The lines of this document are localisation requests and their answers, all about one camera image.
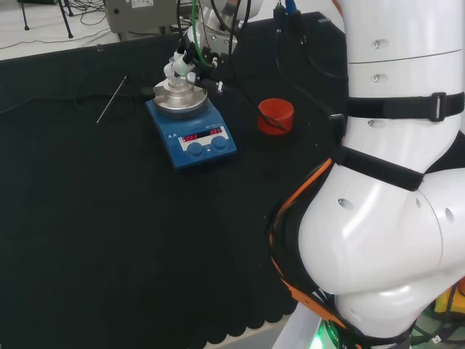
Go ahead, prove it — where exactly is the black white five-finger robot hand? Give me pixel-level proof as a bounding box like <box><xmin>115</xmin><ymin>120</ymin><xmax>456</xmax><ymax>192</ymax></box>
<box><xmin>163</xmin><ymin>34</ymin><xmax>219</xmax><ymax>86</ymax></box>

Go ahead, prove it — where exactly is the clear glass round-bottom flask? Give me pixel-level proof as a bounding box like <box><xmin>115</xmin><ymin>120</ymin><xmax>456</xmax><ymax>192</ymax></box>
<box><xmin>169</xmin><ymin>73</ymin><xmax>190</xmax><ymax>91</ymax></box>

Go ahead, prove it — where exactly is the heater with blue base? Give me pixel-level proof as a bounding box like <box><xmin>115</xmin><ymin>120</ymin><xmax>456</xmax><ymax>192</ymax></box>
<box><xmin>140</xmin><ymin>80</ymin><xmax>239</xmax><ymax>175</ymax></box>

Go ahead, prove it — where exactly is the orange ribbed flask holder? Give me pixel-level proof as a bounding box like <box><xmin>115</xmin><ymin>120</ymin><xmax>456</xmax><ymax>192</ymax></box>
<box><xmin>257</xmin><ymin>97</ymin><xmax>295</xmax><ymax>136</ymax></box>

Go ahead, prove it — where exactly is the grey equipment box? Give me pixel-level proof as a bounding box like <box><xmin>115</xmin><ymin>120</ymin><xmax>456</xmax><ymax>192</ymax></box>
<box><xmin>102</xmin><ymin>0</ymin><xmax>183</xmax><ymax>36</ymax></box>

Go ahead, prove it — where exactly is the thin metal probe rod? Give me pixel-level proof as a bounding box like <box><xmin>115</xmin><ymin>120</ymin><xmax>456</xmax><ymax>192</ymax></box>
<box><xmin>95</xmin><ymin>74</ymin><xmax>129</xmax><ymax>125</ymax></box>

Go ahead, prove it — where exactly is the black tripod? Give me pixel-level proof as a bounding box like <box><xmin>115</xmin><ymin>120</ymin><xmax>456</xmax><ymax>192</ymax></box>
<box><xmin>17</xmin><ymin>0</ymin><xmax>76</xmax><ymax>39</ymax></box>

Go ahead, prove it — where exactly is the black scalloped bench cloth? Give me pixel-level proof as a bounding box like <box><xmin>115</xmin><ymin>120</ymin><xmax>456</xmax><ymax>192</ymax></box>
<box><xmin>0</xmin><ymin>10</ymin><xmax>350</xmax><ymax>347</ymax></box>

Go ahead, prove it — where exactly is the green cable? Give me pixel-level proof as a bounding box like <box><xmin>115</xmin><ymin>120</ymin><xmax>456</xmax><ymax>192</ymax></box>
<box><xmin>190</xmin><ymin>0</ymin><xmax>216</xmax><ymax>71</ymax></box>

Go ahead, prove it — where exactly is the thin black probe cable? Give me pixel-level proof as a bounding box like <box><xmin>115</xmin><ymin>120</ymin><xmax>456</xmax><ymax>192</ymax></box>
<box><xmin>70</xmin><ymin>72</ymin><xmax>153</xmax><ymax>114</ymax></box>

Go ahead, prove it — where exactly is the thick black power cable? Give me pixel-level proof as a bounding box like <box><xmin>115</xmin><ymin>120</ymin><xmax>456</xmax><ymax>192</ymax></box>
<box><xmin>0</xmin><ymin>86</ymin><xmax>148</xmax><ymax>116</ymax></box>

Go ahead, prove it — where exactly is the orange cable bundle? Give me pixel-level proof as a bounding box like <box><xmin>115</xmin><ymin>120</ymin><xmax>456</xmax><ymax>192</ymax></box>
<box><xmin>267</xmin><ymin>158</ymin><xmax>352</xmax><ymax>330</ymax></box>

